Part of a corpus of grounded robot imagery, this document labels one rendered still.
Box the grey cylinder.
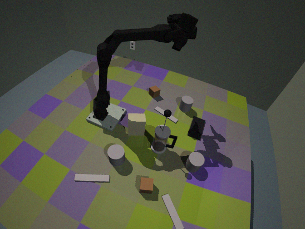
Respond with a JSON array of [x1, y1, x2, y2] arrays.
[[185, 152, 205, 173], [179, 96, 193, 112], [108, 144, 125, 166]]

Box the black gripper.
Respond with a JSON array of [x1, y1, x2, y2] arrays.
[[187, 26, 197, 39]]

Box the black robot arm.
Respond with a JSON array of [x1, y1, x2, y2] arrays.
[[93, 13, 198, 121]]

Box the brown cube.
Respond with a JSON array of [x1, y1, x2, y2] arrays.
[[149, 86, 160, 98], [139, 177, 153, 194]]

